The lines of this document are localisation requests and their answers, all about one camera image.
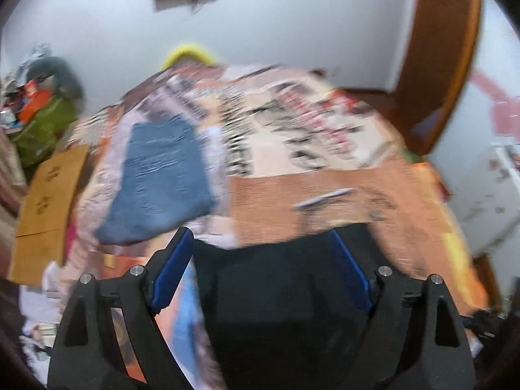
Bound folded blue jeans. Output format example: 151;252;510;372
95;116;216;245

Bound brown wooden door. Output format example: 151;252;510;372
340;0;485;158

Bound green patterned storage box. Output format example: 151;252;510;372
11;96;77;168

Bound black pants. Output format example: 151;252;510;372
192;223;407;390

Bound grey plush toy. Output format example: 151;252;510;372
26;57;84;100

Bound white sewing machine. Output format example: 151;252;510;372
448;145;519;257

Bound orange box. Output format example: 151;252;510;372
18;79;52;124

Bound newspaper print bedsheet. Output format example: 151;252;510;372
73;65;478;389

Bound wooden lap desk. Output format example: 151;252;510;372
8;145;90;286

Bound yellow pillow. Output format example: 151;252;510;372
161;43;218;70

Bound pink striped curtain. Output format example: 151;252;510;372
0;129;27;277

